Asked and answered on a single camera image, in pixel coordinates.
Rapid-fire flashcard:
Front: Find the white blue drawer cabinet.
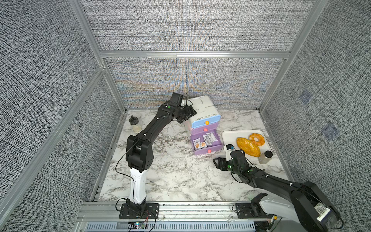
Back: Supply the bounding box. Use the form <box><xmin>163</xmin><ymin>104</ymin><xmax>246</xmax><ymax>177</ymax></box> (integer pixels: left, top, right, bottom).
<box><xmin>184</xmin><ymin>96</ymin><xmax>221</xmax><ymax>130</ymax></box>

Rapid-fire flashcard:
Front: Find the orange glazed donut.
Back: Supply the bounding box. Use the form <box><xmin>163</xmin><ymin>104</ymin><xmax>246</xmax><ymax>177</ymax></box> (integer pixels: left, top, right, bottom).
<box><xmin>249</xmin><ymin>133</ymin><xmax>265</xmax><ymax>147</ymax></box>

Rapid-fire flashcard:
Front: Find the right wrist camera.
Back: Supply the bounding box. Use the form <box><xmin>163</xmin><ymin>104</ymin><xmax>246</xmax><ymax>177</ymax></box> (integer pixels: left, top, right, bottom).
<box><xmin>226</xmin><ymin>144</ymin><xmax>235</xmax><ymax>150</ymax></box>

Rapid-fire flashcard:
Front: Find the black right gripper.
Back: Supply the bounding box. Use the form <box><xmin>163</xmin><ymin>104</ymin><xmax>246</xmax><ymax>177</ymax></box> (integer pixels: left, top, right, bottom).
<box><xmin>211</xmin><ymin>157</ymin><xmax>241</xmax><ymax>177</ymax></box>

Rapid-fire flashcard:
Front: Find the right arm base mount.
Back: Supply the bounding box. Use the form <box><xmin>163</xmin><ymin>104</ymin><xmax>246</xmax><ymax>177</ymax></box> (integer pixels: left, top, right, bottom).
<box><xmin>232</xmin><ymin>193</ymin><xmax>274</xmax><ymax>222</ymax></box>

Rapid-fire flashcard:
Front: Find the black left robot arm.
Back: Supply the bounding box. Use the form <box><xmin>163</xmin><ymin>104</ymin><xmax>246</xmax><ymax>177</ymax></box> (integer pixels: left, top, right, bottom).
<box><xmin>125</xmin><ymin>92</ymin><xmax>197</xmax><ymax>205</ymax></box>

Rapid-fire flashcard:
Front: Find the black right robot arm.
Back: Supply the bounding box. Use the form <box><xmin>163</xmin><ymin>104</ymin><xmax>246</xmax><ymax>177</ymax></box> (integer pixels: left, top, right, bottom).
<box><xmin>213</xmin><ymin>150</ymin><xmax>343</xmax><ymax>232</ymax></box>

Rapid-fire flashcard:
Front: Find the aluminium front rail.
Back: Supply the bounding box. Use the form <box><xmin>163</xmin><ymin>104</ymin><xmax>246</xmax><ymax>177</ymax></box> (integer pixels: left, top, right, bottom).
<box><xmin>73</xmin><ymin>201</ymin><xmax>319</xmax><ymax>232</ymax></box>

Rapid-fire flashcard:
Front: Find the white rectangular tray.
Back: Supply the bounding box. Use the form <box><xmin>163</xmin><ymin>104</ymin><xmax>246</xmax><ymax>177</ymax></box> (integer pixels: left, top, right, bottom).
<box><xmin>222</xmin><ymin>130</ymin><xmax>273</xmax><ymax>160</ymax></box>

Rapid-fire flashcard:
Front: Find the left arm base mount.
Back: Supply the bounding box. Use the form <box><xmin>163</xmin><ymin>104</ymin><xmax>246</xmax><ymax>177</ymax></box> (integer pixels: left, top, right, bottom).
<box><xmin>119</xmin><ymin>199</ymin><xmax>160</xmax><ymax>219</ymax></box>

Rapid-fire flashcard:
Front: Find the white cookie packet top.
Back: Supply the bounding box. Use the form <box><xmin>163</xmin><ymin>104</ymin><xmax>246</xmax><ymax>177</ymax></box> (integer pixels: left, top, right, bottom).
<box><xmin>207</xmin><ymin>132</ymin><xmax>218</xmax><ymax>143</ymax></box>

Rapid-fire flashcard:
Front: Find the white cookie packet orange picture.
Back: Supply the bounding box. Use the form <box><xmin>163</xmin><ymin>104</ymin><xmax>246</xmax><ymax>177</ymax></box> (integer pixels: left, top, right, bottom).
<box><xmin>193</xmin><ymin>138</ymin><xmax>202</xmax><ymax>150</ymax></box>

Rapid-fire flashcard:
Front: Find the purple drawer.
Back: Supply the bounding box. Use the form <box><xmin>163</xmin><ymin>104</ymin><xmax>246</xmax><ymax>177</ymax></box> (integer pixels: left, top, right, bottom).
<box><xmin>190</xmin><ymin>122</ymin><xmax>219</xmax><ymax>135</ymax></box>
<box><xmin>190</xmin><ymin>129</ymin><xmax>223</xmax><ymax>156</ymax></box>

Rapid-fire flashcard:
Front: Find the yellow bread loaf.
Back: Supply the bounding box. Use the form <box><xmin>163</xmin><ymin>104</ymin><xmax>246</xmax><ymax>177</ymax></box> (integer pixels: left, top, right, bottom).
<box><xmin>236</xmin><ymin>137</ymin><xmax>261</xmax><ymax>157</ymax></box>

